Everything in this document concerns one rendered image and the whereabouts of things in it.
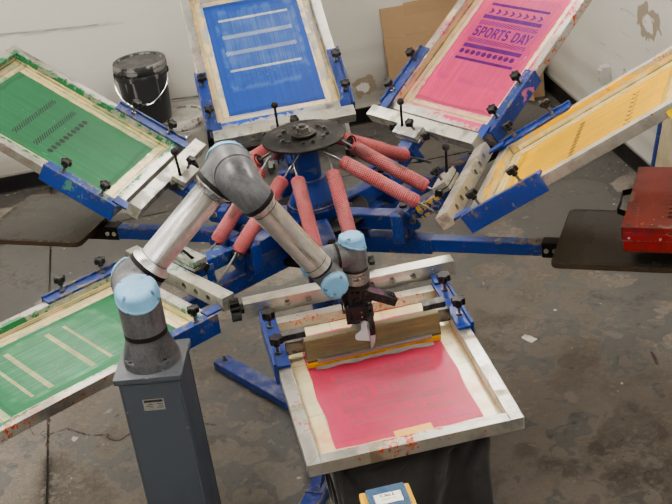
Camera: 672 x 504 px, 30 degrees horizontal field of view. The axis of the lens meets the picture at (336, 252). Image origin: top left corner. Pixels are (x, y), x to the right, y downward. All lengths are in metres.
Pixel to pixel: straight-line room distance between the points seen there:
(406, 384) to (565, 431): 1.50
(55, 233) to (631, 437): 2.33
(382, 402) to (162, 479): 0.64
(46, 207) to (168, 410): 1.91
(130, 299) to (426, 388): 0.88
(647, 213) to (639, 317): 1.63
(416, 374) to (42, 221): 1.96
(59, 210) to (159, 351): 1.84
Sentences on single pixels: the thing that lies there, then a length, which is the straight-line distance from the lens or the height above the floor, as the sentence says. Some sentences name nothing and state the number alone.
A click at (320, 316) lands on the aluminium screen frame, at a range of 3.91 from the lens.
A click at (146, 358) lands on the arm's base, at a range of 3.35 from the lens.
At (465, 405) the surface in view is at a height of 0.96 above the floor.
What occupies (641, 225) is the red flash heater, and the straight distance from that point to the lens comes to 4.02.
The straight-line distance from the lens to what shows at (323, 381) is 3.64.
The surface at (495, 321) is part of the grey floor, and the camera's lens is 5.69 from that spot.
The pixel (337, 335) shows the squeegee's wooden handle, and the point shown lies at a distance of 3.66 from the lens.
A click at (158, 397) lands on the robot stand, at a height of 1.13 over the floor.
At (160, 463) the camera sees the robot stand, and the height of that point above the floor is 0.92.
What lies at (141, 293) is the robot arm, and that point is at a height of 1.42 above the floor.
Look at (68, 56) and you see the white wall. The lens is 7.67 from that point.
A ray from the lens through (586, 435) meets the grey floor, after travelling 4.95.
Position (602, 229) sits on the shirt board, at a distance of 4.34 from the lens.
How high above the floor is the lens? 2.93
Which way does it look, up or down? 27 degrees down
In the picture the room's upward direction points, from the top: 8 degrees counter-clockwise
